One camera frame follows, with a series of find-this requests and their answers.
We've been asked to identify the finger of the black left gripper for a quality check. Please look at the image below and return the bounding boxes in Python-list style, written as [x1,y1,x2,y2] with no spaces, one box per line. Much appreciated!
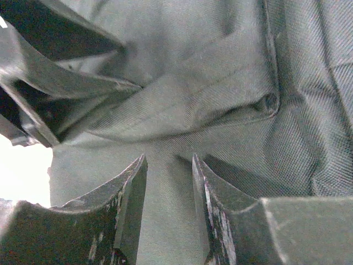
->
[1,1,141,147]

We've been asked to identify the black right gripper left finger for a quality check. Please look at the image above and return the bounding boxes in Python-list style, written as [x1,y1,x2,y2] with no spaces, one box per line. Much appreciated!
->
[1,156,148,264]

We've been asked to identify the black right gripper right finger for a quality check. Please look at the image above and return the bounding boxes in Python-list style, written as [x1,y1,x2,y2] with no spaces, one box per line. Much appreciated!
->
[192,156,352,264]

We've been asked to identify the black student backpack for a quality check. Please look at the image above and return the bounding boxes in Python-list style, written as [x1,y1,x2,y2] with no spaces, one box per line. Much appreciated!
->
[50,1,352,264]

